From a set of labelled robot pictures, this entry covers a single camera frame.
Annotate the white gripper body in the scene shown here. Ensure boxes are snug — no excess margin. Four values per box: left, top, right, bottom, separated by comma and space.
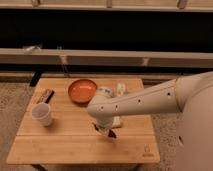
96, 116, 122, 133

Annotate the brown snack bar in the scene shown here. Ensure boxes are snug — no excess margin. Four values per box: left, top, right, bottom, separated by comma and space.
37, 89, 54, 103

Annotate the wooden table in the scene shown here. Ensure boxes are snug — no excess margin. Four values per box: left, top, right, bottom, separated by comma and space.
7, 78, 160, 164

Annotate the white paper cup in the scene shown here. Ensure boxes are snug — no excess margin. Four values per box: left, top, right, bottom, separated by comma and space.
31, 102, 53, 126

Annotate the orange bowl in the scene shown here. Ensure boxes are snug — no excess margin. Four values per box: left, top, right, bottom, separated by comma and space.
68, 79, 97, 103

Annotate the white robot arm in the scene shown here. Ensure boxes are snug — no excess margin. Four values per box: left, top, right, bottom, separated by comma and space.
87, 80, 179, 138

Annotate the red pepper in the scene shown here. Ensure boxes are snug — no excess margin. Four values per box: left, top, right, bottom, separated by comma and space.
93, 124, 116, 138

